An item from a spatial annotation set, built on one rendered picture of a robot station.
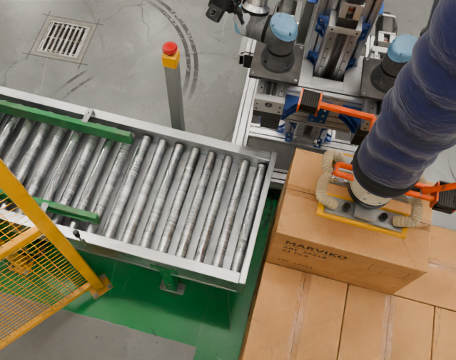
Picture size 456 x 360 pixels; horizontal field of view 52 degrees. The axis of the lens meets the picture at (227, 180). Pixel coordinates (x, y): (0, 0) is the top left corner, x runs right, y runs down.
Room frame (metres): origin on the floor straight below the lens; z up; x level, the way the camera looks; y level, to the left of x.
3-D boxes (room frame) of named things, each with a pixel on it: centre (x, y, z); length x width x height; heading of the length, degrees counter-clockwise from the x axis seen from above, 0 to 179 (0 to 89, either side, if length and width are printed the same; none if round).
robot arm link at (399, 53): (1.37, -0.68, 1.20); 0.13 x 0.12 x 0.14; 109
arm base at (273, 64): (1.43, -0.18, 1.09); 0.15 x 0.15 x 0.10
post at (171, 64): (1.45, 0.31, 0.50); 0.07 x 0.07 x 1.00; 80
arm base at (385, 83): (1.37, -0.67, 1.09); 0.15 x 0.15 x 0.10
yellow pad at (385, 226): (0.70, -0.52, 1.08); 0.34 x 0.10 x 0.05; 79
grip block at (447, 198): (0.74, -0.78, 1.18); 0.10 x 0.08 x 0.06; 169
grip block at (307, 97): (1.11, -0.29, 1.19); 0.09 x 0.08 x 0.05; 169
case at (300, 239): (0.79, -0.54, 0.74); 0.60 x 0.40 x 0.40; 79
